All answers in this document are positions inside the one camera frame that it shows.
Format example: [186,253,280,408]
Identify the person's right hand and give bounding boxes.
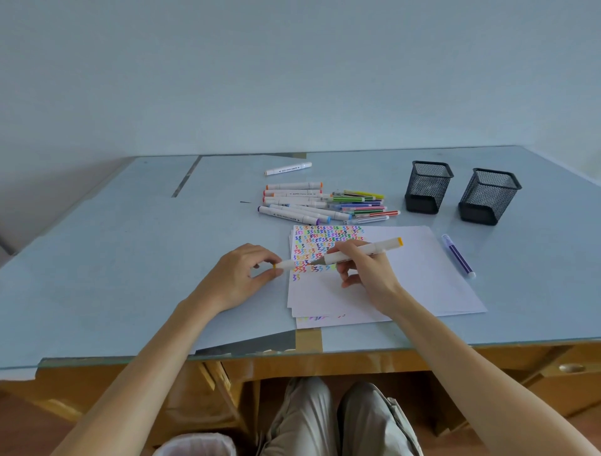
[337,240,405,318]

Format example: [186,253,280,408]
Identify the person's left hand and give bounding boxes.
[201,243,285,314]

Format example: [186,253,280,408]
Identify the white marker with yellow end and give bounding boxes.
[312,237,404,270]

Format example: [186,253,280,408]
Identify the person's left forearm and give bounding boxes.
[51,295,227,456]

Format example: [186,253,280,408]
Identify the person's right forearm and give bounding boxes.
[383,288,598,456]

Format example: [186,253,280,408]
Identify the paper sheet with colourful scribbles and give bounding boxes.
[287,225,395,320]

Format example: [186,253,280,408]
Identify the pile of thin coloured pens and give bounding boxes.
[329,189,401,225]

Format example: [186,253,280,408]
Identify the dark grey sheet under glass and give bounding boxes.
[194,330,297,356]

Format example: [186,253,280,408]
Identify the brown tape strip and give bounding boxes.
[295,328,323,351]

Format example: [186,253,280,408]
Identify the pile of white thick markers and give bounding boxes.
[257,182,353,226]

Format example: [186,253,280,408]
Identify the stack of white paper sheets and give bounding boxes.
[287,225,488,330]

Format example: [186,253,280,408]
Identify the single white thick marker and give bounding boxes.
[264,162,313,177]

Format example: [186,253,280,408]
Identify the purple felt pen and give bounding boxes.
[441,234,477,279]

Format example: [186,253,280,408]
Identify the black mesh pen holder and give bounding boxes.
[405,161,455,215]
[458,168,523,226]

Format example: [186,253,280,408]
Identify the person's beige trousers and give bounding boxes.
[261,377,424,456]

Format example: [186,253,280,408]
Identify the white plastic bag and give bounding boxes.
[164,433,238,456]

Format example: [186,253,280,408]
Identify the wooden desk frame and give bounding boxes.
[0,339,601,447]

